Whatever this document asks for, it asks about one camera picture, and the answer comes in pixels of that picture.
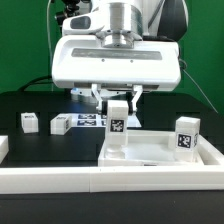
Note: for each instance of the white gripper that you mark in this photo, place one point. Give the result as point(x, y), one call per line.
point(81, 61)

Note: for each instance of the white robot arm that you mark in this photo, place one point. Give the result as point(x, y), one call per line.
point(121, 45)

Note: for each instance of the fiducial marker sheet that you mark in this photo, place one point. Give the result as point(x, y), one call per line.
point(96, 120)

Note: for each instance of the white left barrier piece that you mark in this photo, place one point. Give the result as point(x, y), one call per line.
point(4, 148)

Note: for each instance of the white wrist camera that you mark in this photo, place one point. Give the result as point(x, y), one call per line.
point(84, 24)

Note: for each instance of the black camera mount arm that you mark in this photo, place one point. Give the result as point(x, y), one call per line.
point(71, 8)

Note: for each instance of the white front barrier wall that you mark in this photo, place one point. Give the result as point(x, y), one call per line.
point(209, 176)

